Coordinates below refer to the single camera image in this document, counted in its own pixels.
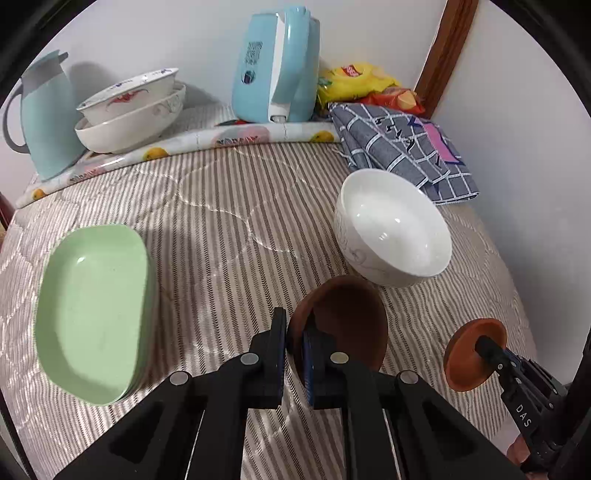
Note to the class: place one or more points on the light blue thermos jug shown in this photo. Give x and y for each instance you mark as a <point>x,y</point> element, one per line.
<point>51,120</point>

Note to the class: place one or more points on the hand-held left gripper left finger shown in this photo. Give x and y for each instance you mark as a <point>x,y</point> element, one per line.
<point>272,364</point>

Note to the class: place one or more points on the striped quilted tablecloth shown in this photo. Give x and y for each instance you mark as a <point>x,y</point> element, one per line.
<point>231,240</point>

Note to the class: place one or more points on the light blue electric kettle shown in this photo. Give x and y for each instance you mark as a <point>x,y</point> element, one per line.
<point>263,69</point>

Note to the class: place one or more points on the person's right hand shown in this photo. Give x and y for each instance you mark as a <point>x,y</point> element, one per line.
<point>518,454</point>

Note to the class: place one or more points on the brown wooden door frame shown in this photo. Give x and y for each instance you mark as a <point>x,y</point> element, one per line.
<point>445,50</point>

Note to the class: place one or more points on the large white patterned bowl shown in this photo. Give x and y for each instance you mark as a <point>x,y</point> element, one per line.
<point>129,134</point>

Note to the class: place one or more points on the red chip bag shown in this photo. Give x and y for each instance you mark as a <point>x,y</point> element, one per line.
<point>397,99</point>

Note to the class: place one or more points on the grey checkered cloth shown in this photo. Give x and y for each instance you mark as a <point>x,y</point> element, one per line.
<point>392,143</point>

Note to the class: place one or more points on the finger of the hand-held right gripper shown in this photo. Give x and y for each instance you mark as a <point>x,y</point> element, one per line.
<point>491,351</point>
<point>540,381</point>

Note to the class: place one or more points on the yellow chip bag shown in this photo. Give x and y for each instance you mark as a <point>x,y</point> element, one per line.
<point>355,83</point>

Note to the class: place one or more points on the plain white bowl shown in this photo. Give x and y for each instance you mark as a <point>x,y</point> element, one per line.
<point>392,221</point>

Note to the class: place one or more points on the floral white bowl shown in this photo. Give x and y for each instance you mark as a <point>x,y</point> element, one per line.
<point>129,99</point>

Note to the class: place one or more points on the small brown bowl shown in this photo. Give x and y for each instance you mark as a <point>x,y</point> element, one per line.
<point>466,355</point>
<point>351,318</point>

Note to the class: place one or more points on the green plate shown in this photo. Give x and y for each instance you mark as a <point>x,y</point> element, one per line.
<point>92,314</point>

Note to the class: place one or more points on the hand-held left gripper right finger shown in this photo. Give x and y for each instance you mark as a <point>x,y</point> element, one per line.
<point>308,369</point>

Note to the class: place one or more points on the rolled fruit-print mat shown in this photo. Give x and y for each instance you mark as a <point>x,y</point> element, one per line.
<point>184,143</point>

